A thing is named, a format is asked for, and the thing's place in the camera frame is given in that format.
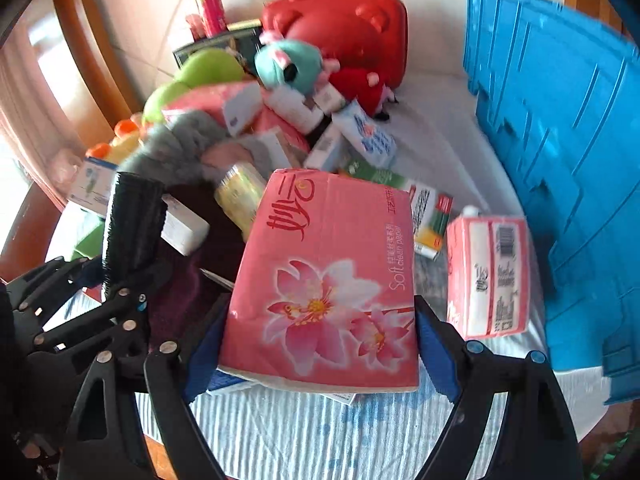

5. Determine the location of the white orange green medicine box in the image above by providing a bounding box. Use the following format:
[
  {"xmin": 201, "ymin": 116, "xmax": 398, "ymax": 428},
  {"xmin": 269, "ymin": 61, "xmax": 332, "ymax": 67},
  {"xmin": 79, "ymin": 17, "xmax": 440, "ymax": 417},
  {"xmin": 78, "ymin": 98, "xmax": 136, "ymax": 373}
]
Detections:
[{"xmin": 407, "ymin": 182, "xmax": 454, "ymax": 262}]

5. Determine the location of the yellow and pink canister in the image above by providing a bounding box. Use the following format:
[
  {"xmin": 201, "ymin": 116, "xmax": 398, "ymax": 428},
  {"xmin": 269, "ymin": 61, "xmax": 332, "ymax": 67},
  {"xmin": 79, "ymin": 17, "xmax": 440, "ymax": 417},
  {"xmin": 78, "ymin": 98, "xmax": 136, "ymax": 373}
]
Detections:
[{"xmin": 191, "ymin": 0, "xmax": 229, "ymax": 37}]

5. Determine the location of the light blue tablecloth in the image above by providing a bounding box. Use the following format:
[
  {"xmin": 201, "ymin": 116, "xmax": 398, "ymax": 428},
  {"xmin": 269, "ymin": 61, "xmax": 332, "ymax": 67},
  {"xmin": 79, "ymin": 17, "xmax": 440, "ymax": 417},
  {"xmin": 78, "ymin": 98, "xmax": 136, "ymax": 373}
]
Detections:
[{"xmin": 45, "ymin": 72, "xmax": 616, "ymax": 467}]

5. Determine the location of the white blue red packet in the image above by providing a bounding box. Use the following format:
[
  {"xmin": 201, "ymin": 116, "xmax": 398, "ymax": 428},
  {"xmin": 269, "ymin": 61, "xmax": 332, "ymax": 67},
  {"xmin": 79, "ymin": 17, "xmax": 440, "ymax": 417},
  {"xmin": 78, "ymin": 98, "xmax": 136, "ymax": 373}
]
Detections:
[{"xmin": 332, "ymin": 99, "xmax": 399, "ymax": 169}]

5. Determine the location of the white and blue medicine box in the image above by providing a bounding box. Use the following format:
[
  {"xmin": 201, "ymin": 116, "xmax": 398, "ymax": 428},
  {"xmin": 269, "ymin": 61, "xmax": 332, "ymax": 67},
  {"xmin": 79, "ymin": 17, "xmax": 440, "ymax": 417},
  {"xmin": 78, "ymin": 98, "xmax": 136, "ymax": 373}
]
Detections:
[{"xmin": 67, "ymin": 157, "xmax": 119, "ymax": 217}]

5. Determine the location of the pink tissue pack with barcode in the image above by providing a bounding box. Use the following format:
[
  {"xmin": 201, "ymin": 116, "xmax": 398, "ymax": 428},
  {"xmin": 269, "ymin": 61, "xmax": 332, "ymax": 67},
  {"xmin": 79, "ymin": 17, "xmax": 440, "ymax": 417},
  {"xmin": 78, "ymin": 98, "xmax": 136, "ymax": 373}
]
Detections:
[{"xmin": 445, "ymin": 204, "xmax": 532, "ymax": 342}]

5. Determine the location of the white soap box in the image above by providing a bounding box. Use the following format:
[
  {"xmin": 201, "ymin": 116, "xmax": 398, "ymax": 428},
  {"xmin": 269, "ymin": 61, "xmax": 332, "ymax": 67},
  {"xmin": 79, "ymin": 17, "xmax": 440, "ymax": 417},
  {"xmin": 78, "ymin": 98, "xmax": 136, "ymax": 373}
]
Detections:
[{"xmin": 159, "ymin": 194, "xmax": 211, "ymax": 256}]

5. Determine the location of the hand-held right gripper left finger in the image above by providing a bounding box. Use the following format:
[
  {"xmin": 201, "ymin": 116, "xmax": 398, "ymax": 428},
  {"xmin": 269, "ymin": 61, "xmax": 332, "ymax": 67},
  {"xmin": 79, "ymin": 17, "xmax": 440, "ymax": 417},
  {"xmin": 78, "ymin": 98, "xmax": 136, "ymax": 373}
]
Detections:
[{"xmin": 56, "ymin": 294, "xmax": 232, "ymax": 480}]

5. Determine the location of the yellow packet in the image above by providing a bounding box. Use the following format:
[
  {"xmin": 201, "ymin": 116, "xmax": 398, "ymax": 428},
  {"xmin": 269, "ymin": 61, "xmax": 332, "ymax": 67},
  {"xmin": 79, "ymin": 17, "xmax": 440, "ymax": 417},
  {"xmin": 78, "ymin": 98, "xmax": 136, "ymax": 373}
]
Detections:
[{"xmin": 213, "ymin": 162, "xmax": 269, "ymax": 239}]

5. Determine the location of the orange and yellow duck toy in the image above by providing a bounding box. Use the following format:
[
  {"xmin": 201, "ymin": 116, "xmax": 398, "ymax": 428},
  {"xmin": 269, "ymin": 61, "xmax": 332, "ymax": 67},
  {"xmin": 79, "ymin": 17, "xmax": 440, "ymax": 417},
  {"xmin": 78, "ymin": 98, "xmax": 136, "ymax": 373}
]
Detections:
[{"xmin": 84, "ymin": 117, "xmax": 147, "ymax": 164}]

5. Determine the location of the grey plush toy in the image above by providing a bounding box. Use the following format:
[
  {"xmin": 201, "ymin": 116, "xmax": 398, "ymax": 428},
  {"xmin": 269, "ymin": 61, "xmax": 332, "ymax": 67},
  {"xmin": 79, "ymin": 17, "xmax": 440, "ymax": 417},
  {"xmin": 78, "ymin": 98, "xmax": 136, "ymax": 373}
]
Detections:
[{"xmin": 116, "ymin": 110, "xmax": 272, "ymax": 197}]

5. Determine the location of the pink tissue pack white label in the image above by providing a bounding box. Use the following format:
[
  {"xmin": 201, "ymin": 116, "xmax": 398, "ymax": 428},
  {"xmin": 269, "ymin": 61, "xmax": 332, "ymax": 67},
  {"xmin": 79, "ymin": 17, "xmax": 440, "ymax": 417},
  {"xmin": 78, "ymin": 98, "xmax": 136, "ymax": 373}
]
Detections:
[{"xmin": 162, "ymin": 82, "xmax": 266, "ymax": 137}]

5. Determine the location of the pink curtain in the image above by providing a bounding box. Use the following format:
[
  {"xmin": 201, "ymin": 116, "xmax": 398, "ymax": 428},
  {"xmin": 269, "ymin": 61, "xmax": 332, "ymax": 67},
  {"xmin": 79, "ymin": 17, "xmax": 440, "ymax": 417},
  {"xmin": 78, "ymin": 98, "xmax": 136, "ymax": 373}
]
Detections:
[{"xmin": 0, "ymin": 25, "xmax": 87, "ymax": 197}]

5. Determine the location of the black gift box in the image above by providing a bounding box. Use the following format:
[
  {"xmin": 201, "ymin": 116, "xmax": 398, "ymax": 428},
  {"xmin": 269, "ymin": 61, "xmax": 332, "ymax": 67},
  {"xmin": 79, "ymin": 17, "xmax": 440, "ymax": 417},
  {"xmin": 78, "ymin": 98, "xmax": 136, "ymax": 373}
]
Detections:
[{"xmin": 172, "ymin": 20, "xmax": 267, "ymax": 69}]

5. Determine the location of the red plush toy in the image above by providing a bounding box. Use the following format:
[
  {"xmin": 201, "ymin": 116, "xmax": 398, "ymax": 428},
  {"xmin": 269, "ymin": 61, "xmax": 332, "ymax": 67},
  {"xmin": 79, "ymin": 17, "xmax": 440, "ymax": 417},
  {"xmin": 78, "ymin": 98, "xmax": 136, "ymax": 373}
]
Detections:
[{"xmin": 327, "ymin": 67, "xmax": 399, "ymax": 122}]

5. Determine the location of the black bristle brush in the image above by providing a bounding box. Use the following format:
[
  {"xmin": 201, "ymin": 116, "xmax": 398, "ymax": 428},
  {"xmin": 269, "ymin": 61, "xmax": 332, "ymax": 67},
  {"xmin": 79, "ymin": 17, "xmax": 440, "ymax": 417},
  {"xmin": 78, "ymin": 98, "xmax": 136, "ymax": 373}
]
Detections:
[{"xmin": 101, "ymin": 171, "xmax": 166, "ymax": 292}]

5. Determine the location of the white slim box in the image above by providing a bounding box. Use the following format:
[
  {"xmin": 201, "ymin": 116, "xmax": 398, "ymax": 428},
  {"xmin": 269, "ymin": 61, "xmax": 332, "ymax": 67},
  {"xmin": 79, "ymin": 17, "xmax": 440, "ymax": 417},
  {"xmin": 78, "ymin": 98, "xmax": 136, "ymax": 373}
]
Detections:
[{"xmin": 303, "ymin": 122, "xmax": 352, "ymax": 172}]

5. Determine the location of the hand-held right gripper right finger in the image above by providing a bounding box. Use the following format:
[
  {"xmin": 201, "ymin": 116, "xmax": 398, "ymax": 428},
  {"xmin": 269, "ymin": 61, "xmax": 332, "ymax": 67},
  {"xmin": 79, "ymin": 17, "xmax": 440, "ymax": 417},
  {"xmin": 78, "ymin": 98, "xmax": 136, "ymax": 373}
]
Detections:
[{"xmin": 414, "ymin": 295, "xmax": 587, "ymax": 480}]

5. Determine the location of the red hard-shell suitcase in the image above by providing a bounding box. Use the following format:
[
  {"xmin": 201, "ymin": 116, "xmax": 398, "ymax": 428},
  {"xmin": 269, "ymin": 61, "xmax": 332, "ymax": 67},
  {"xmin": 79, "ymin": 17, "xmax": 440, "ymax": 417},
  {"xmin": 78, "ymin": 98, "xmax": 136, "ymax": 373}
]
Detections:
[{"xmin": 261, "ymin": 0, "xmax": 409, "ymax": 92}]

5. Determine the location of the green plush toy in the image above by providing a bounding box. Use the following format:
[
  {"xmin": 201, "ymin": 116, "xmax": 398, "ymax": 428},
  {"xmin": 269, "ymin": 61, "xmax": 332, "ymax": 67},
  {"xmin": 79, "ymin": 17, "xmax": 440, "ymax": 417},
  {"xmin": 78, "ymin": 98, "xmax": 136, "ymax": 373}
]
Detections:
[{"xmin": 141, "ymin": 50, "xmax": 247, "ymax": 127}]

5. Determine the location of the blue plastic crate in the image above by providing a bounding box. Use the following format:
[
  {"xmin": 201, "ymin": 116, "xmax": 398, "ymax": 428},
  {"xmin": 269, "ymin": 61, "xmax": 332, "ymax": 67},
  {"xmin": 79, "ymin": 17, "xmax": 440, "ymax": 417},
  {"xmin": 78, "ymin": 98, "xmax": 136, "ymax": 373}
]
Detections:
[{"xmin": 461, "ymin": 0, "xmax": 640, "ymax": 407}]

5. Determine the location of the white bottle box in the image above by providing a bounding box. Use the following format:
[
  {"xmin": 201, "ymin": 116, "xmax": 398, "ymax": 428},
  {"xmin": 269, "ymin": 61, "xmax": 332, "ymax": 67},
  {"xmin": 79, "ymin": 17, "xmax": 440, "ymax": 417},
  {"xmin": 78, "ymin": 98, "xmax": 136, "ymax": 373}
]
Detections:
[{"xmin": 264, "ymin": 87, "xmax": 327, "ymax": 134}]

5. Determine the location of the small pink tissue box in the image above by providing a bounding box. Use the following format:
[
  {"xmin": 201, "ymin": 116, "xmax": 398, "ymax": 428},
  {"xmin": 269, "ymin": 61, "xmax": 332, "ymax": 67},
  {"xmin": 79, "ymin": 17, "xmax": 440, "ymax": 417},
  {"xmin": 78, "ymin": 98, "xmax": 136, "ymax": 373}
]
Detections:
[{"xmin": 185, "ymin": 13, "xmax": 207, "ymax": 41}]

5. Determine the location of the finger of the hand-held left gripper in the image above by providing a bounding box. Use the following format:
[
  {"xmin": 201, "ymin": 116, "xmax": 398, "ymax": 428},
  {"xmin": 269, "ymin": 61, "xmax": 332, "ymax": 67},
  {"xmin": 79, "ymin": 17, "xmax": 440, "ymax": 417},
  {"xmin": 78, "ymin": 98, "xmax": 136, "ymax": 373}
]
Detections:
[
  {"xmin": 5, "ymin": 255, "xmax": 105, "ymax": 312},
  {"xmin": 32, "ymin": 279, "xmax": 167, "ymax": 362}
]

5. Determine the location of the maroon cloth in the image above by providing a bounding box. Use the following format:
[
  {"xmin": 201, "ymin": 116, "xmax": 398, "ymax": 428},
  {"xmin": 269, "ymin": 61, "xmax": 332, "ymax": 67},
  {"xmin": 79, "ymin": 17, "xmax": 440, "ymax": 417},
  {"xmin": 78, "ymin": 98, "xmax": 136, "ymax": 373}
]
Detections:
[{"xmin": 149, "ymin": 184, "xmax": 252, "ymax": 342}]

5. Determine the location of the floral pink tissue pack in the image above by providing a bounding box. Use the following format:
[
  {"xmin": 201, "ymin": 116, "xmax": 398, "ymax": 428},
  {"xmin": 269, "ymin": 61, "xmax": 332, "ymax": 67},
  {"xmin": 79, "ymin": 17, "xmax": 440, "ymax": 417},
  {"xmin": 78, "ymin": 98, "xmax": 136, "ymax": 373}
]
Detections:
[{"xmin": 216, "ymin": 168, "xmax": 422, "ymax": 393}]

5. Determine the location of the teal plush toy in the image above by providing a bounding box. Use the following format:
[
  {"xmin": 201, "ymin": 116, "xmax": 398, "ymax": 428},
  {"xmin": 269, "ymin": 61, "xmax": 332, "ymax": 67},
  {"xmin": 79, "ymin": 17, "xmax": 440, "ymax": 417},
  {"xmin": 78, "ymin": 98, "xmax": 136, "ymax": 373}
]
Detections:
[{"xmin": 253, "ymin": 30, "xmax": 342, "ymax": 97}]

